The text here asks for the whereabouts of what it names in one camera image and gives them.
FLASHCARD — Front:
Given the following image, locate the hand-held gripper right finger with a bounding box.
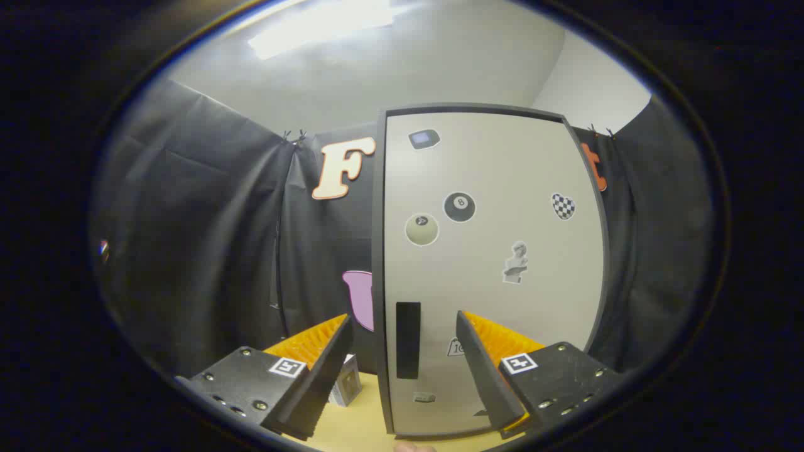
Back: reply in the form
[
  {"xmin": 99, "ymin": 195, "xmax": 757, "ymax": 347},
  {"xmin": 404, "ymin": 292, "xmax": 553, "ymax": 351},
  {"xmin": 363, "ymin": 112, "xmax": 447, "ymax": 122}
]
[{"xmin": 455, "ymin": 310, "xmax": 624, "ymax": 440}]

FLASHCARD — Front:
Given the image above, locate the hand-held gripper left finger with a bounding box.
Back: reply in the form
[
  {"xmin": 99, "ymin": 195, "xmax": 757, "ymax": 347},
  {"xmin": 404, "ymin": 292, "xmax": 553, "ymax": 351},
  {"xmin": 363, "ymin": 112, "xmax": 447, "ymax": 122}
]
[{"xmin": 175, "ymin": 313, "xmax": 354, "ymax": 442}]

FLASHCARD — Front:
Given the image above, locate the black door handle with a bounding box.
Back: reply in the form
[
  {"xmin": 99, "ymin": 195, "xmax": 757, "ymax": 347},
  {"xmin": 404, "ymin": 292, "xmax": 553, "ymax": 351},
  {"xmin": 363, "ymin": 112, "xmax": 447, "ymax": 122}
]
[{"xmin": 396, "ymin": 302, "xmax": 421, "ymax": 380}]

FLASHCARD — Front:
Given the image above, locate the grey cover book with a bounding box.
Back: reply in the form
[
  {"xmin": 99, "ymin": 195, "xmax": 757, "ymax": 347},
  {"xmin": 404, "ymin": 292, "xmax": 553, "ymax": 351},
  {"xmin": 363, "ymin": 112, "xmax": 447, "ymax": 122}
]
[{"xmin": 332, "ymin": 355, "xmax": 363, "ymax": 407}]

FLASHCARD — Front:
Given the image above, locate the dark grey cabinet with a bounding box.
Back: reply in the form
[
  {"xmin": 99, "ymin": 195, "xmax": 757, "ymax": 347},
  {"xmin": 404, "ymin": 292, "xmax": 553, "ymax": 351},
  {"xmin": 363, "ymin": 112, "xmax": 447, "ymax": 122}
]
[{"xmin": 371, "ymin": 104, "xmax": 611, "ymax": 437}]

